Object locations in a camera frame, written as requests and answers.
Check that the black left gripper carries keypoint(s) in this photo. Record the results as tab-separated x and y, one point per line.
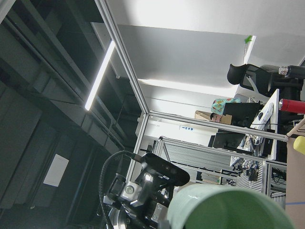
141	204

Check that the green cup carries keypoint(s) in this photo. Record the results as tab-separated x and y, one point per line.
203	206

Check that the yellow cup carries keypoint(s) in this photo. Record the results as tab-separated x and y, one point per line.
299	144

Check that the black office chair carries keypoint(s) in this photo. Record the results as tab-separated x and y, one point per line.
265	80

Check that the red bottle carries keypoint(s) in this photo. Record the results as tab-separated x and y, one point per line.
292	106

